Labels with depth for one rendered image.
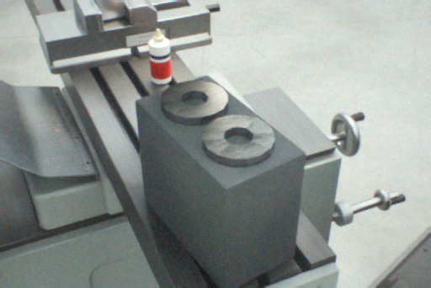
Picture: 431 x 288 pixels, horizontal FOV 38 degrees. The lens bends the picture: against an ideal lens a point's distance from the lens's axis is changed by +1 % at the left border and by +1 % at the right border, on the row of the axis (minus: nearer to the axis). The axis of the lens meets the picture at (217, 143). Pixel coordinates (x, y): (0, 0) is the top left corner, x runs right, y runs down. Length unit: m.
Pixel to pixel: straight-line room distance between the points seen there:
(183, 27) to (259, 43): 1.93
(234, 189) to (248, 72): 2.31
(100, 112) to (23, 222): 0.27
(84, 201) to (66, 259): 0.14
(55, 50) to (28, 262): 0.41
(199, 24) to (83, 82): 0.28
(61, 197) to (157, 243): 0.33
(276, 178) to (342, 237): 1.46
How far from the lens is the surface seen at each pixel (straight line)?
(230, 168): 0.73
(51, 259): 1.27
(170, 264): 0.88
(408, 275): 1.33
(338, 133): 1.61
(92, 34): 1.29
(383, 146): 2.62
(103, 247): 1.29
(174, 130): 0.79
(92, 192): 1.19
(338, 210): 1.55
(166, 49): 1.20
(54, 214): 1.21
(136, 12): 1.29
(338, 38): 3.35
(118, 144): 1.09
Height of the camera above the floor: 1.56
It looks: 38 degrees down
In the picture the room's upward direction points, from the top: straight up
